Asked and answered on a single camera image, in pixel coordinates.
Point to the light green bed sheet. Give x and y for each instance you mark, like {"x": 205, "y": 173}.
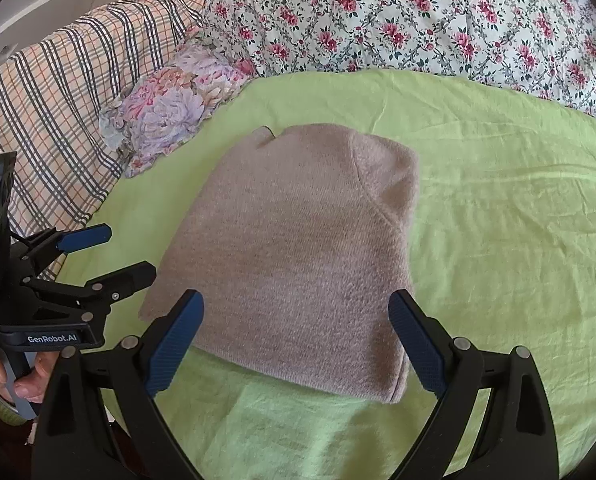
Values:
{"x": 503, "y": 252}

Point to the beige knitted sweater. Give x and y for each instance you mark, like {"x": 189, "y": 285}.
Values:
{"x": 296, "y": 242}

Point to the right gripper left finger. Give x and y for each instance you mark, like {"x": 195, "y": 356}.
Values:
{"x": 73, "y": 438}

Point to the beige plaid blanket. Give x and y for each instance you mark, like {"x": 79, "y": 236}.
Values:
{"x": 51, "y": 94}

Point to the purple pink floral pillow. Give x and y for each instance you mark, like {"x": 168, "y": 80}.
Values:
{"x": 165, "y": 109}

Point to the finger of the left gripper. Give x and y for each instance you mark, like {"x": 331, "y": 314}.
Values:
{"x": 58, "y": 302}
{"x": 41, "y": 250}

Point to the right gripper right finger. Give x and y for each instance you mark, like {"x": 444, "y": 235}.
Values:
{"x": 516, "y": 438}

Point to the white red floral quilt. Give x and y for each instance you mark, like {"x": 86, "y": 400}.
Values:
{"x": 546, "y": 48}

